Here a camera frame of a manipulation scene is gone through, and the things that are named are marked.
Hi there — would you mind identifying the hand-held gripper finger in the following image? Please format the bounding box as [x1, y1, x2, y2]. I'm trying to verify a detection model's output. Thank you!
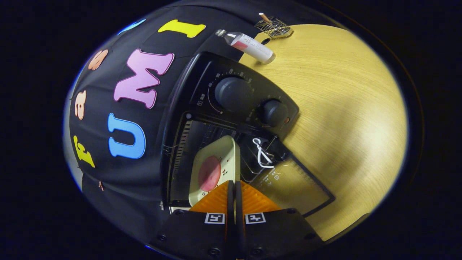
[236, 181, 323, 260]
[150, 181, 236, 260]

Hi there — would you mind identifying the round pink food slice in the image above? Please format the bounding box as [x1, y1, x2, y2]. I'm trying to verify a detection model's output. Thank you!
[198, 156, 222, 192]

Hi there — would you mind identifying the square cream plate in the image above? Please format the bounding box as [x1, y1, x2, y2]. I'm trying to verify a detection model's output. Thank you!
[188, 135, 241, 207]

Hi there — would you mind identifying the black toaster oven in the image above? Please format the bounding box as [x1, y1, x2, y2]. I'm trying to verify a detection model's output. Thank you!
[161, 52, 336, 217]

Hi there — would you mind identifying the clear bottle with pink label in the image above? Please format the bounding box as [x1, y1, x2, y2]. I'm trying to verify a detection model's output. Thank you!
[215, 29, 275, 65]

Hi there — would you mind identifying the black backdrop cloth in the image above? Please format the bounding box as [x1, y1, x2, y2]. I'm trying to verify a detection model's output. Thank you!
[63, 0, 325, 253]

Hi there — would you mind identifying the white cord loop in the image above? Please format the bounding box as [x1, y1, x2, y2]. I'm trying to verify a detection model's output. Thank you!
[252, 138, 275, 169]

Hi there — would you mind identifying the metal wire basket holder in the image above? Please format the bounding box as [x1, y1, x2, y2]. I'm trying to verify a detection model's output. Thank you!
[254, 16, 293, 39]

